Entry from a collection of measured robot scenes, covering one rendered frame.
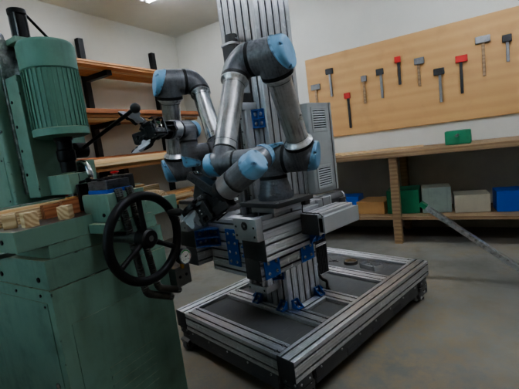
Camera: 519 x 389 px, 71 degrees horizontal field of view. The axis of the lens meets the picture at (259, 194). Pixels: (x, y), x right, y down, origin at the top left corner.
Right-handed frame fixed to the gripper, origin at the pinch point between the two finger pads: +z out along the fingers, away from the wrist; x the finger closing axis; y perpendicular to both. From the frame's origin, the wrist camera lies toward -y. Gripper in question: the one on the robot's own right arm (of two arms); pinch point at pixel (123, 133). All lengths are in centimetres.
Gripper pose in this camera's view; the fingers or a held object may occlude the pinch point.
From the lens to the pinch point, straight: 136.7
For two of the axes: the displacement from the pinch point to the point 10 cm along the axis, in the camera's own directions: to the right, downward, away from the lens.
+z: -5.3, 1.7, -8.3
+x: 3.2, 9.5, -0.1
